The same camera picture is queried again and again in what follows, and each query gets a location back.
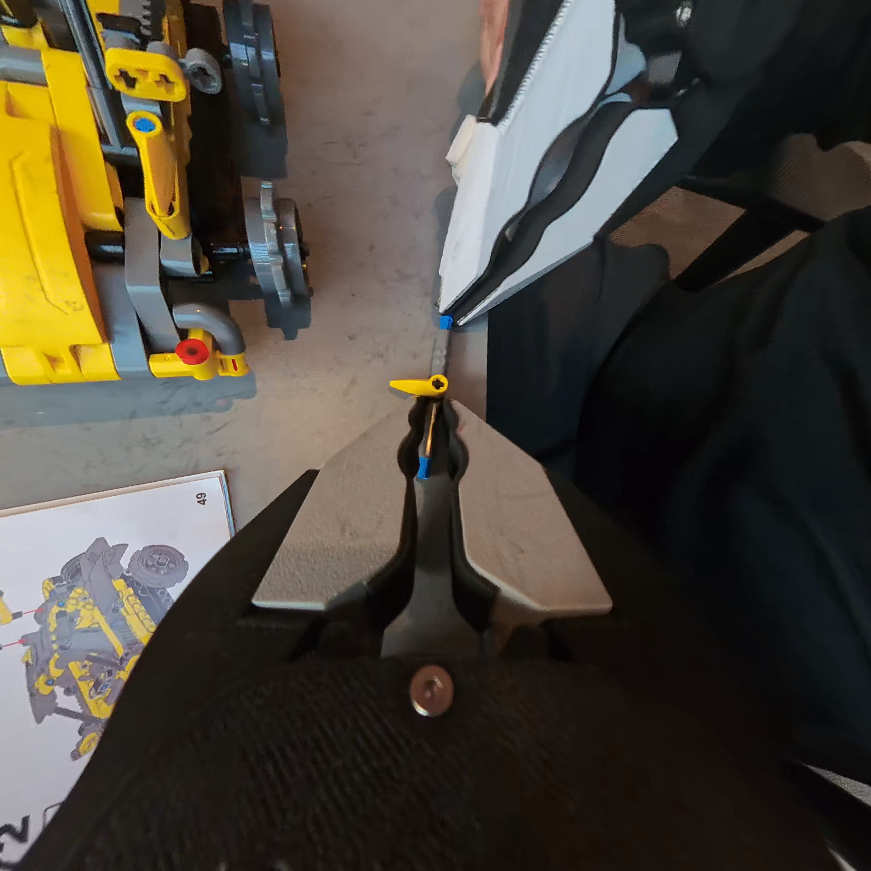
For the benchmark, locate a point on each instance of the instruction booklet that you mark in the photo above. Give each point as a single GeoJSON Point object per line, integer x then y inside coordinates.
{"type": "Point", "coordinates": [101, 514]}

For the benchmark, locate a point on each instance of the grey axle sleeve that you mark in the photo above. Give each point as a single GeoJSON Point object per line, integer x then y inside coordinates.
{"type": "Point", "coordinates": [440, 354]}

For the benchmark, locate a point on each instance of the yellow toy brick vehicle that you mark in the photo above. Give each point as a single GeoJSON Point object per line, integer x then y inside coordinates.
{"type": "Point", "coordinates": [40, 238]}

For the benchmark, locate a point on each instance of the person's right hand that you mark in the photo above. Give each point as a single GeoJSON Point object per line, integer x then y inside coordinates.
{"type": "Point", "coordinates": [497, 41]}

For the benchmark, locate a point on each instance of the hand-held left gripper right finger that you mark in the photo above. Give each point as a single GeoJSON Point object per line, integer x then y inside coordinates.
{"type": "Point", "coordinates": [524, 537]}

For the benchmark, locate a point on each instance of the person's dark clothing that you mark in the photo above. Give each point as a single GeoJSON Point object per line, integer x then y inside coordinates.
{"type": "Point", "coordinates": [680, 476]}

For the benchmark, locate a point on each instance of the small yellow tooth piece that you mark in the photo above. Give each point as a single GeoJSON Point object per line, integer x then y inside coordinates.
{"type": "Point", "coordinates": [415, 385]}

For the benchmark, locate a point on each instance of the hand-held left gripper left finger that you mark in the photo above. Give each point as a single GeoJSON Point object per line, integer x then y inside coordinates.
{"type": "Point", "coordinates": [333, 537]}

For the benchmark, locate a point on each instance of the grey axle pin blue tip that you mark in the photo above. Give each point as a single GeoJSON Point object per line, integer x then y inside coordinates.
{"type": "Point", "coordinates": [423, 468]}

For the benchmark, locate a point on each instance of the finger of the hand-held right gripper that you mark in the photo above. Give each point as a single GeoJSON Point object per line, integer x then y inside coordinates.
{"type": "Point", "coordinates": [517, 136]}
{"type": "Point", "coordinates": [626, 157]}

